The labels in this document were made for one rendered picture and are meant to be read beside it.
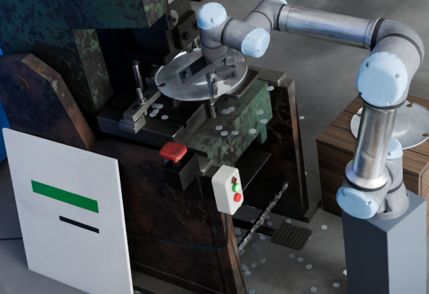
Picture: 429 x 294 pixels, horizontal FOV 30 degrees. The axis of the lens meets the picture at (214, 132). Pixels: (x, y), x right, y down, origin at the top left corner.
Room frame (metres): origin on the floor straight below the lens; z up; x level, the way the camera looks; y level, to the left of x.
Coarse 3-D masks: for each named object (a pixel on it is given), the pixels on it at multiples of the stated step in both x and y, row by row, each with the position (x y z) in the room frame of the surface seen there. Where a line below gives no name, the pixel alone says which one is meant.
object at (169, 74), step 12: (180, 60) 2.21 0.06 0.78; (192, 60) 2.20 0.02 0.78; (168, 72) 2.15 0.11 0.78; (240, 72) 2.07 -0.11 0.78; (156, 84) 2.10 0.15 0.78; (168, 84) 2.08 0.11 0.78; (180, 84) 2.07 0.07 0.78; (192, 84) 2.06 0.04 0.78; (204, 84) 2.04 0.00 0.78; (228, 84) 2.02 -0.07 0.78; (168, 96) 2.02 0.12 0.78; (180, 96) 2.01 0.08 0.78; (192, 96) 2.00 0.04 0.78; (204, 96) 1.98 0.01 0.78
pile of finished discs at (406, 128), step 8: (416, 104) 2.29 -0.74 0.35; (360, 112) 2.31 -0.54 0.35; (400, 112) 2.26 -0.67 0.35; (408, 112) 2.26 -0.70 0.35; (416, 112) 2.25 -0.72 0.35; (424, 112) 2.24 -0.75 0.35; (352, 120) 2.27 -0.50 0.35; (400, 120) 2.21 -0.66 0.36; (408, 120) 2.21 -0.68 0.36; (416, 120) 2.20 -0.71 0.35; (424, 120) 2.19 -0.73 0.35; (352, 128) 2.23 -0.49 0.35; (400, 128) 2.17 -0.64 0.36; (408, 128) 2.16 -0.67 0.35; (416, 128) 2.16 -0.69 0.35; (424, 128) 2.15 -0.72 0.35; (392, 136) 2.14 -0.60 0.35; (400, 136) 2.13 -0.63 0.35; (408, 136) 2.13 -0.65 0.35; (416, 136) 2.12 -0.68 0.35; (408, 144) 2.08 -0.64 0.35; (416, 144) 2.07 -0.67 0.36
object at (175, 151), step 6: (168, 144) 1.81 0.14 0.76; (174, 144) 1.81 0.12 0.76; (180, 144) 1.80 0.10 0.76; (162, 150) 1.79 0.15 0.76; (168, 150) 1.79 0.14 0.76; (174, 150) 1.78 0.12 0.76; (180, 150) 1.77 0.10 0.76; (186, 150) 1.78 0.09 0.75; (162, 156) 1.77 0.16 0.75; (168, 156) 1.76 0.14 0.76; (174, 156) 1.75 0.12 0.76; (180, 156) 1.75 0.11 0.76; (174, 162) 1.78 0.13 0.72
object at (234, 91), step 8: (248, 72) 2.06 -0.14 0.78; (256, 72) 2.06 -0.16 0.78; (248, 80) 2.02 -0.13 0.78; (240, 88) 1.99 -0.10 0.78; (224, 96) 1.98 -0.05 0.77; (232, 96) 1.96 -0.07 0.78; (240, 96) 1.96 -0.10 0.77; (208, 104) 2.05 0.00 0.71; (216, 104) 2.06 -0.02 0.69; (224, 104) 2.09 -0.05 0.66; (208, 112) 2.05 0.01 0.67; (216, 112) 2.05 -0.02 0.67
